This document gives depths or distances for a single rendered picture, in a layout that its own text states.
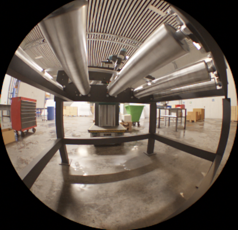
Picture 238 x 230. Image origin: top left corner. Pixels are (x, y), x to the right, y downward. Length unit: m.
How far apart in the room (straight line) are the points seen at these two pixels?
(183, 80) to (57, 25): 0.55
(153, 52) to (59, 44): 0.25
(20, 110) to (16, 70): 2.12
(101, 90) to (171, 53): 0.82
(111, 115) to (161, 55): 1.58
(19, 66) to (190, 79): 0.68
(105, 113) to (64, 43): 1.63
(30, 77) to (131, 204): 0.86
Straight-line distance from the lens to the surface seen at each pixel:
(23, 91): 5.04
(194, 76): 0.50
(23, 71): 0.31
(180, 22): 0.25
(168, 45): 0.25
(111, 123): 1.78
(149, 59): 0.29
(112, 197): 0.75
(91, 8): 8.56
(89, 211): 0.71
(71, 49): 0.25
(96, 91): 0.94
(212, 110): 10.34
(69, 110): 9.09
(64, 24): 0.20
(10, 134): 2.25
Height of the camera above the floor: 0.65
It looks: level
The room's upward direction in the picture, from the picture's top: 1 degrees clockwise
